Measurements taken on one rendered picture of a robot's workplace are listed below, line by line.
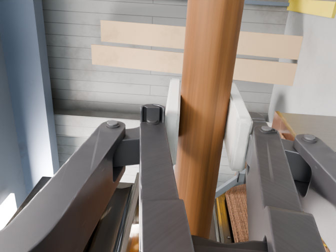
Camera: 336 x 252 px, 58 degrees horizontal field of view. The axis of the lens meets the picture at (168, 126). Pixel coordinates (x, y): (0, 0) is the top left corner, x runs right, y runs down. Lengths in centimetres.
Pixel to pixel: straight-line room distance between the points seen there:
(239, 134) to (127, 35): 344
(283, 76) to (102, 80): 220
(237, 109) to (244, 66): 324
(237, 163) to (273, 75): 328
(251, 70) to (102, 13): 186
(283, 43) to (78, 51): 241
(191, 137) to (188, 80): 3
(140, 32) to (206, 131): 336
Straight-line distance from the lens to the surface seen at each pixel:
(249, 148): 16
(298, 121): 198
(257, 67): 341
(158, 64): 351
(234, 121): 16
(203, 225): 22
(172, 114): 15
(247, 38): 337
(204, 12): 16
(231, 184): 126
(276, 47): 340
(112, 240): 173
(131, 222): 161
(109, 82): 405
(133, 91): 402
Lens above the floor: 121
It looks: 1 degrees up
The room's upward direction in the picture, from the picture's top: 86 degrees counter-clockwise
